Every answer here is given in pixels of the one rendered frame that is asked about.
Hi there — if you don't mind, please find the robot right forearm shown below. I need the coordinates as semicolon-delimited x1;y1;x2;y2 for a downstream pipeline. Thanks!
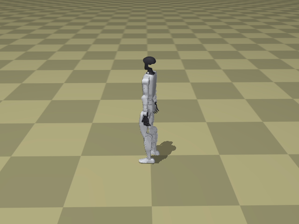
153;91;157;102

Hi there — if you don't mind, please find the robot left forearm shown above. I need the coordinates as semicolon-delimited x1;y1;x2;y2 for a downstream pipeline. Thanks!
142;96;149;116

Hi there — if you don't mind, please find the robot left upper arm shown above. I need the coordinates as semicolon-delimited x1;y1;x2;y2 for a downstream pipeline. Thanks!
142;77;150;100

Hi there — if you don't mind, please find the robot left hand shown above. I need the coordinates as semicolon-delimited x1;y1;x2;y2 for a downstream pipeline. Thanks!
142;112;151;126

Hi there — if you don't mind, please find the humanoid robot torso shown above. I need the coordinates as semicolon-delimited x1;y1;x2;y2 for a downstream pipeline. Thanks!
142;72;157;113

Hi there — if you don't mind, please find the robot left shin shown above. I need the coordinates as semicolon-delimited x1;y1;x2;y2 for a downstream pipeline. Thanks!
143;136;152;160

